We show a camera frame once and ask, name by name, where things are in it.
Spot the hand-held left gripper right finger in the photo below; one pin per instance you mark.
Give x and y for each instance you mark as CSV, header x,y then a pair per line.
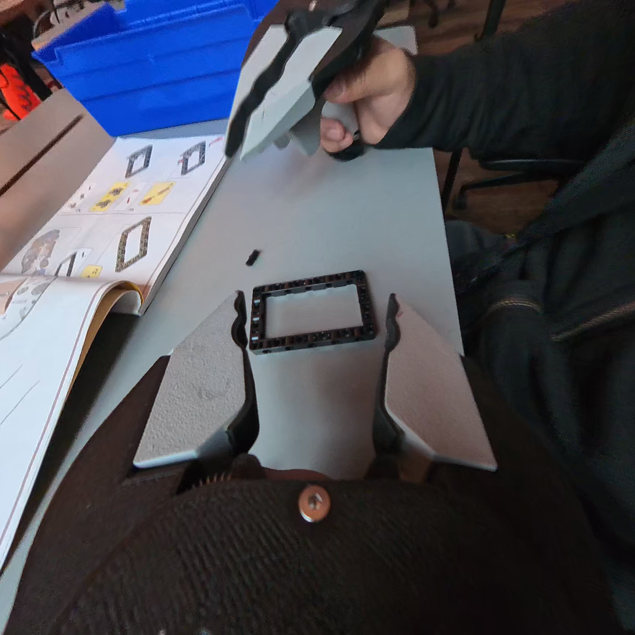
x,y
431,402

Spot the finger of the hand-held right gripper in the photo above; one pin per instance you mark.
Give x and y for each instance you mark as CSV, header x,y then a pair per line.
x,y
263,59
292,94

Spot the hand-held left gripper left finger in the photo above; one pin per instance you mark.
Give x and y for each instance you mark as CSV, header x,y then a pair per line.
x,y
198,397

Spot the black lego frame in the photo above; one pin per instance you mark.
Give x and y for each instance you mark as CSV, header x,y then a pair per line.
x,y
258,317

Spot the black lego pin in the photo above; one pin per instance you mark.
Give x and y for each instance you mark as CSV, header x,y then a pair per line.
x,y
253,258

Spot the person's right forearm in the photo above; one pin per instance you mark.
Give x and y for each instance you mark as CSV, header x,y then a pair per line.
x,y
521,84

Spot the person's right hand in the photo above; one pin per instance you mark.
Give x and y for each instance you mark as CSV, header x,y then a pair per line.
x,y
382,84

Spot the blue plastic bin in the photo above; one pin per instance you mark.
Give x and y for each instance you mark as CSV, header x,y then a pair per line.
x,y
158,64

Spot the open instruction booklet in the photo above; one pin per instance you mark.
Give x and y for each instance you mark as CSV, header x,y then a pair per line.
x,y
99,223

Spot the black office chair base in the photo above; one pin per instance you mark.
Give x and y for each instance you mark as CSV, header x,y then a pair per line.
x,y
516,171

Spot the orange patterned cone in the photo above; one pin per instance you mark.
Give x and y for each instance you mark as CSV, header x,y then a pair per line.
x,y
17,92

